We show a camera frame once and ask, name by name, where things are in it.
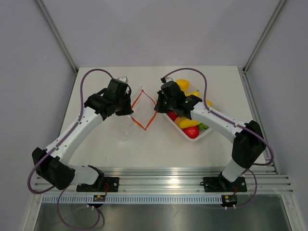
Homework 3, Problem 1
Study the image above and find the yellow banana piece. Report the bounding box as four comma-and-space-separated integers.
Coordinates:
178, 118, 200, 129

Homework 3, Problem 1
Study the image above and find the clear zip bag orange zipper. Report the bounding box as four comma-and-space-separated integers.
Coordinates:
117, 87, 156, 142

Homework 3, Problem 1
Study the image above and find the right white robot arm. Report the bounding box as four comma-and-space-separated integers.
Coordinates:
154, 81, 266, 192

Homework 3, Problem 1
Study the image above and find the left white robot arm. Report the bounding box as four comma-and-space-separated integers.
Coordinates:
32, 78, 133, 192

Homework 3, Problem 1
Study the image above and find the red apple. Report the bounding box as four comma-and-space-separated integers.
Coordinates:
167, 111, 179, 121

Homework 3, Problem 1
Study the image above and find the yellow bell pepper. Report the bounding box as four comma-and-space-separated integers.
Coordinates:
176, 79, 190, 92

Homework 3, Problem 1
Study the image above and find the peach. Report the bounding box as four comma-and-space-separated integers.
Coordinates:
174, 116, 185, 127

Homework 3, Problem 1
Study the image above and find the red tomato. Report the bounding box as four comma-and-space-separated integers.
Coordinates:
183, 126, 200, 139

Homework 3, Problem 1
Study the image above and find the watermelon slice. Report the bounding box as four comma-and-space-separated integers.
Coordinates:
197, 123, 209, 131

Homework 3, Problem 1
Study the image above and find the white plastic basket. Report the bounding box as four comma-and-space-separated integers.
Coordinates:
164, 79, 212, 142

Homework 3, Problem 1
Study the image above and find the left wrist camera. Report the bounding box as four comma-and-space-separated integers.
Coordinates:
118, 77, 128, 83

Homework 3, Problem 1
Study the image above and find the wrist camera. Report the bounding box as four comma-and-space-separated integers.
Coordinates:
118, 77, 128, 83
160, 77, 174, 84

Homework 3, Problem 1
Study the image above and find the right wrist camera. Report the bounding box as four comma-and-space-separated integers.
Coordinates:
160, 77, 174, 84

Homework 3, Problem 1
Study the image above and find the aluminium rail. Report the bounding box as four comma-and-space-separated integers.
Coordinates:
32, 167, 294, 194

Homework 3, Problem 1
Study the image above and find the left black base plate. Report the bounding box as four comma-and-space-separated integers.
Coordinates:
77, 177, 119, 193

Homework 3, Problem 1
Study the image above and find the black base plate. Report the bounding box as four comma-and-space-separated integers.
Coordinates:
200, 177, 247, 193
77, 177, 119, 193

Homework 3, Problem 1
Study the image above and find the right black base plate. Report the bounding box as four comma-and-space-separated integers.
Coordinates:
200, 177, 247, 193

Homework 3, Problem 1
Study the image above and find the left frame post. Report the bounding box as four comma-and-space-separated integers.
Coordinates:
34, 0, 78, 76

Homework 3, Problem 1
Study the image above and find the frame post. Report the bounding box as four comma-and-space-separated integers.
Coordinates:
34, 0, 78, 76
243, 0, 288, 74

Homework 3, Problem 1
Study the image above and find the white slotted cable duct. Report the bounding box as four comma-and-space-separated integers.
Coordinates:
42, 194, 222, 205

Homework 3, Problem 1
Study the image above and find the right frame post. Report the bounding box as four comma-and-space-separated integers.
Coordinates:
243, 0, 288, 74

